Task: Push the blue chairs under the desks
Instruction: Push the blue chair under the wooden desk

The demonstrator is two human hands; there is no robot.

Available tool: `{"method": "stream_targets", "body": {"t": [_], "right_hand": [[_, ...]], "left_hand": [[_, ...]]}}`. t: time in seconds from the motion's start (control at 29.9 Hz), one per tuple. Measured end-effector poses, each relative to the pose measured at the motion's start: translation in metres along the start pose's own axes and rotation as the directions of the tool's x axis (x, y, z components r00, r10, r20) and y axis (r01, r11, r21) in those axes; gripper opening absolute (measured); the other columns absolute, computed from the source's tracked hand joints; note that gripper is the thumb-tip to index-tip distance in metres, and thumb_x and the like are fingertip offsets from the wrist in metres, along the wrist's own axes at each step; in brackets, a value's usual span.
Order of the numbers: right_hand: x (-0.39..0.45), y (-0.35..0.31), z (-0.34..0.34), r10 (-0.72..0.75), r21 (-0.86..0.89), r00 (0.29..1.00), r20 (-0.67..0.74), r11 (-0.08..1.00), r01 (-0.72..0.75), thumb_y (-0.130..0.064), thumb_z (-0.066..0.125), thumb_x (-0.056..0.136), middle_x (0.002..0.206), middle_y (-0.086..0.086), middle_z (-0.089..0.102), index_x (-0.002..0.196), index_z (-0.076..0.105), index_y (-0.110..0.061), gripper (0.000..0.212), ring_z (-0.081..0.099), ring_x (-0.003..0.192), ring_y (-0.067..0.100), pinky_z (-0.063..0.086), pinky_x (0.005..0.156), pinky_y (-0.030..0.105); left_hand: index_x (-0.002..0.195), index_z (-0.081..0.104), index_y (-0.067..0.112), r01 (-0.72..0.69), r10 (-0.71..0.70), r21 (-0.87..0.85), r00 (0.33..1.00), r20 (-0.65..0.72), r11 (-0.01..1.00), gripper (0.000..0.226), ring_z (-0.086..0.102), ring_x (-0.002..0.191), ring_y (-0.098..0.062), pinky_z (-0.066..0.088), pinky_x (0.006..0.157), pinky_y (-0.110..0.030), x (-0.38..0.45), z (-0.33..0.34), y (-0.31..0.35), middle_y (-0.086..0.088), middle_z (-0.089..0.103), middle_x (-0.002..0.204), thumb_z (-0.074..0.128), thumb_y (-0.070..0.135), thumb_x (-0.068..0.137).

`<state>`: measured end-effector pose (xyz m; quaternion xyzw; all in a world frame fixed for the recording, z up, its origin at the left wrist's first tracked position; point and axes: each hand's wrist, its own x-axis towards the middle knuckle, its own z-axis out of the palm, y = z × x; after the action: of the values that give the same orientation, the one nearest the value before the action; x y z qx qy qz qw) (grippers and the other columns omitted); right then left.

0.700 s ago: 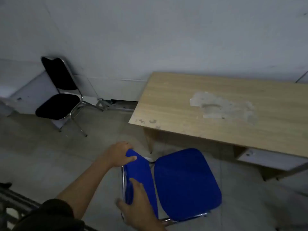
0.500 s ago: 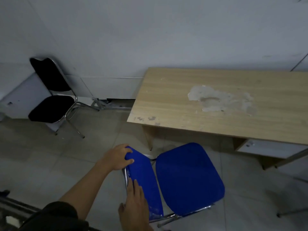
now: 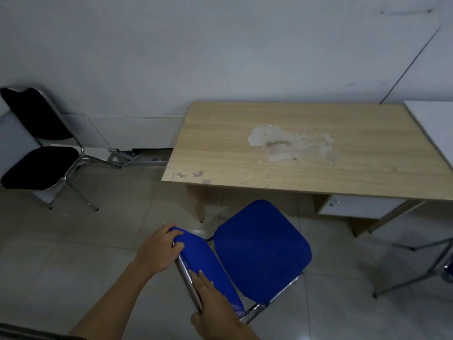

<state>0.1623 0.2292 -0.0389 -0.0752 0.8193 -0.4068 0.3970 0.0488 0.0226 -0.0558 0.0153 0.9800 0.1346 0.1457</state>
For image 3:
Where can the person's left fingers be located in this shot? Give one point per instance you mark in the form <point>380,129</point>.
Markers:
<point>176,230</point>

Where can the person's right hand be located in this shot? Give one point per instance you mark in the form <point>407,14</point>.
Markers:
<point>221,318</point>

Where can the person's left forearm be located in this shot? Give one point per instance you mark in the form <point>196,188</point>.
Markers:
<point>113,304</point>

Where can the black padded metal chair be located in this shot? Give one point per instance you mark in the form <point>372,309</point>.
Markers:
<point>39,166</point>

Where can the white table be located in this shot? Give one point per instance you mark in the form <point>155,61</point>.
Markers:
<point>433,127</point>

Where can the light wooden desk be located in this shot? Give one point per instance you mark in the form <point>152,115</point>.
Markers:
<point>300,152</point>

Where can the blue padded metal chair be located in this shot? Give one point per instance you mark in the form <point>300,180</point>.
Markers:
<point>262,247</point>
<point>449,269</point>

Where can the person's left hand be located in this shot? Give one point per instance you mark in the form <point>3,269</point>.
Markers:
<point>155,249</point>

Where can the white desk drawer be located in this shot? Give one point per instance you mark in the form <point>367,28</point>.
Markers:
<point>361,205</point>

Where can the person's right thumb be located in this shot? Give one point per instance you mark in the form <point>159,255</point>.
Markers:
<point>196,318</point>

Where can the grey metal frame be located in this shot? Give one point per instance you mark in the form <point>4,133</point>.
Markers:
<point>124,158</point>

